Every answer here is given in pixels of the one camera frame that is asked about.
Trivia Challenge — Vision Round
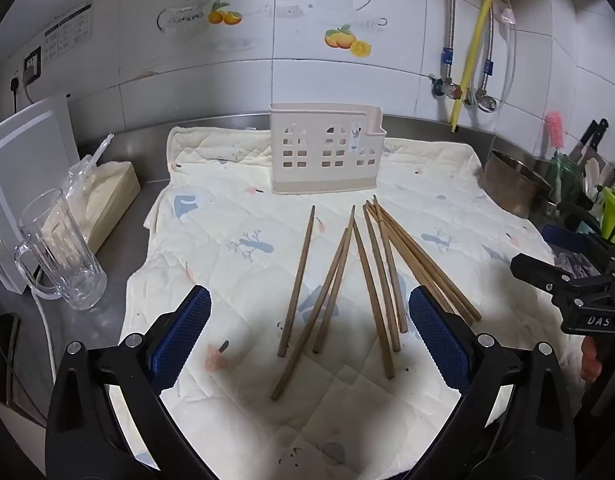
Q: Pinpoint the tissue pack in plastic bag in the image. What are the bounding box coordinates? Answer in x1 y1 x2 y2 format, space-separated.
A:
62 134 141 257

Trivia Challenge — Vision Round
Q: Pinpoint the white power cable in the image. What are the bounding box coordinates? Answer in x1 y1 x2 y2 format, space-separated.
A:
30 280 58 386

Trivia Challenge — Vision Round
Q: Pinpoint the yellow gas hose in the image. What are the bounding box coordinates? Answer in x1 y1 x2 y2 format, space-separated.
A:
450 0 501 134

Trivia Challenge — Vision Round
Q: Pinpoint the braided metal hose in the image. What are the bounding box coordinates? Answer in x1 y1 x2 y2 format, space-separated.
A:
480 5 518 98
443 0 461 86

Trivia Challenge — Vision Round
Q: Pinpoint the pink bottle brush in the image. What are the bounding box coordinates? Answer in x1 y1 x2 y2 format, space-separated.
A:
543 112 564 161

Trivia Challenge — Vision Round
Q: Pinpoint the wooden chopstick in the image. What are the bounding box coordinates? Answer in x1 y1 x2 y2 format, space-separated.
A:
278 205 317 358
351 220 395 379
312 205 357 354
368 200 473 325
371 200 408 334
270 227 349 401
372 194 483 322
366 202 458 315
362 204 401 353
365 203 451 311

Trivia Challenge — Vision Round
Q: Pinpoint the wall power socket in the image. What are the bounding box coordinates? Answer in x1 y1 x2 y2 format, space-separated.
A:
22 46 43 86

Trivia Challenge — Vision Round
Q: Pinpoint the black handled kitchen knife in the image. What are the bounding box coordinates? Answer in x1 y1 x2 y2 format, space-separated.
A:
575 118 611 167

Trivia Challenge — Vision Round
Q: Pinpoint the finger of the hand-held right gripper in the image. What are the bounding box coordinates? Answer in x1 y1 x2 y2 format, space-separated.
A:
541 223 615 277
510 253 605 312

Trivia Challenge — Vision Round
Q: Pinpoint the person's right hand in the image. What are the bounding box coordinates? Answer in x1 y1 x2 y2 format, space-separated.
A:
581 336 603 384

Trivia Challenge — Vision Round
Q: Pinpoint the dark patterned cloth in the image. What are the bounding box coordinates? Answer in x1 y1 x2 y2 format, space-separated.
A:
554 250 597 279

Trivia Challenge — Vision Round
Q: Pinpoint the beige plastic utensil holder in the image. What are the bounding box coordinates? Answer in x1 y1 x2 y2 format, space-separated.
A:
269 102 387 196

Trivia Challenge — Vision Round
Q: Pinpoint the white countertop appliance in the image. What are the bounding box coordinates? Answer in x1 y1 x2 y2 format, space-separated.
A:
0 94 82 294

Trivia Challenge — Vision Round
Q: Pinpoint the metal wall valve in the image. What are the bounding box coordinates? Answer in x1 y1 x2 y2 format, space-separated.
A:
429 74 462 102
473 88 499 114

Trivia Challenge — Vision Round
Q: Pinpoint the green glass jar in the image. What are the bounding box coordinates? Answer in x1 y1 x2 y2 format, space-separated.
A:
544 154 584 207

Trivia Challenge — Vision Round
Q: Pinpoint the clear glass mug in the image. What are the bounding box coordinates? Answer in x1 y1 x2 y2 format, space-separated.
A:
14 188 108 312

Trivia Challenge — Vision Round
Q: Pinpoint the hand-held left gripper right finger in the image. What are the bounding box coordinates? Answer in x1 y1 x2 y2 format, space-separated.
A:
402 286 578 480

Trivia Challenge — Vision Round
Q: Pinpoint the black and white wall label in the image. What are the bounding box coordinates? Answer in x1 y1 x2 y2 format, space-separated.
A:
42 2 93 63

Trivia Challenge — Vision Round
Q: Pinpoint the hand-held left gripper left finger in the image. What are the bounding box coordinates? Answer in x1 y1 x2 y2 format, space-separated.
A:
45 285 223 480

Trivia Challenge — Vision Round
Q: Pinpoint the stainless steel pot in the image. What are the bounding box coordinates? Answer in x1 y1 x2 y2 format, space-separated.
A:
481 149 601 234

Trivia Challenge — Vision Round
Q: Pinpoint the cream printed quilted mat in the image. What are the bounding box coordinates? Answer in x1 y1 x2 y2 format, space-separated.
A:
110 125 588 480

